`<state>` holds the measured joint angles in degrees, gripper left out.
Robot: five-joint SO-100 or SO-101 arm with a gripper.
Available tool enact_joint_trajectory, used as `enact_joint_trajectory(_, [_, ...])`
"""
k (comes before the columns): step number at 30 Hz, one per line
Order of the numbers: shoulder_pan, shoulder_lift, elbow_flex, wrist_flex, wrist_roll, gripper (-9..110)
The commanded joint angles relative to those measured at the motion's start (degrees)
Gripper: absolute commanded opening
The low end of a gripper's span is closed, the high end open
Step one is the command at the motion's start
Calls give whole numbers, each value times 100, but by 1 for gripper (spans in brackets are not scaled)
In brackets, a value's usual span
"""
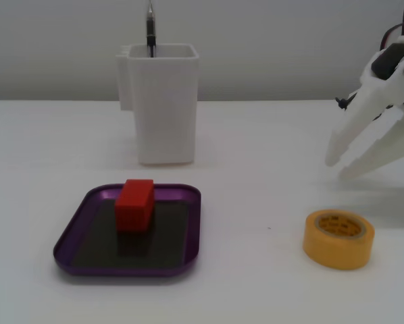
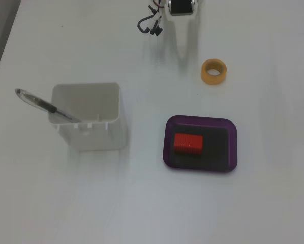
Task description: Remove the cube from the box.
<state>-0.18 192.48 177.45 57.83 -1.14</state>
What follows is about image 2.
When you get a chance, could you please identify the yellow tape roll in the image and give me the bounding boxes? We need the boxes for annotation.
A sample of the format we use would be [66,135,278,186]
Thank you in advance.
[200,58,228,86]

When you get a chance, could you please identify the red cube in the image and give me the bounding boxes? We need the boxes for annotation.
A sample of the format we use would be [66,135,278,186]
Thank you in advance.
[173,132,204,156]

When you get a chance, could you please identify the black clear ballpoint pen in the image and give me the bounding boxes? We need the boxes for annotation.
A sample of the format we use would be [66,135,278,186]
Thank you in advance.
[14,88,83,123]

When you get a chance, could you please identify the purple tray box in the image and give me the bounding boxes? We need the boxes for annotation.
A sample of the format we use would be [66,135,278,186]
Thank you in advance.
[162,115,238,174]

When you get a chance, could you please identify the black looped cable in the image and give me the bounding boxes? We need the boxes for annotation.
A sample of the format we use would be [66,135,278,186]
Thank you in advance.
[137,4,163,37]

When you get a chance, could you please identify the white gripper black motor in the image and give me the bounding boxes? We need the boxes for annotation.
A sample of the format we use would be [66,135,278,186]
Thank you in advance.
[165,0,200,62]

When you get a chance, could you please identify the white square container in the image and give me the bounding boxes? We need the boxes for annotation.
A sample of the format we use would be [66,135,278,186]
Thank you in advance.
[48,82,129,153]

